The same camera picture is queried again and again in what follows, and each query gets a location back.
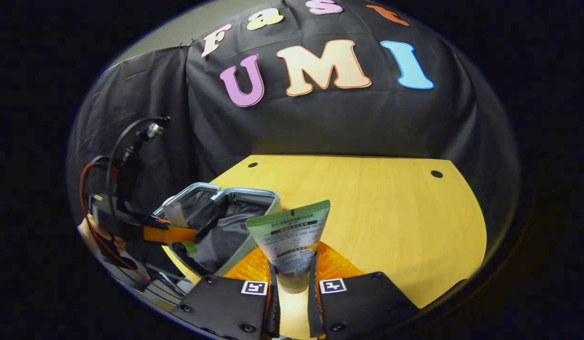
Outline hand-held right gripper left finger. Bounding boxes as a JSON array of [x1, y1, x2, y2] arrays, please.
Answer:
[[171, 246, 280, 340]]

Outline light blue small suitcase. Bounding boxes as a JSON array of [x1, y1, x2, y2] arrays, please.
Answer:
[[153, 182, 284, 279]]

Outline white tube with green cap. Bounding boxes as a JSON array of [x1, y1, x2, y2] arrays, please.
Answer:
[[162, 201, 199, 255]]

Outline black backdrop cloth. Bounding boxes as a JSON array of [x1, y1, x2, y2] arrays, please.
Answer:
[[68, 0, 519, 265]]

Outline black cable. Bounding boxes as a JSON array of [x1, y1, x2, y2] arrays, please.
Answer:
[[105, 117, 171, 214]]

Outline green skin care tube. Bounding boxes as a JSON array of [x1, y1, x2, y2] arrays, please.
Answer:
[[245, 200, 331, 294]]

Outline red cable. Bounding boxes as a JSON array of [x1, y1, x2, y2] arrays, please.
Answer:
[[79, 162, 182, 301]]

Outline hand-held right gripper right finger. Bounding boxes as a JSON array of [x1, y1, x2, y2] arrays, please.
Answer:
[[308, 241, 421, 340]]

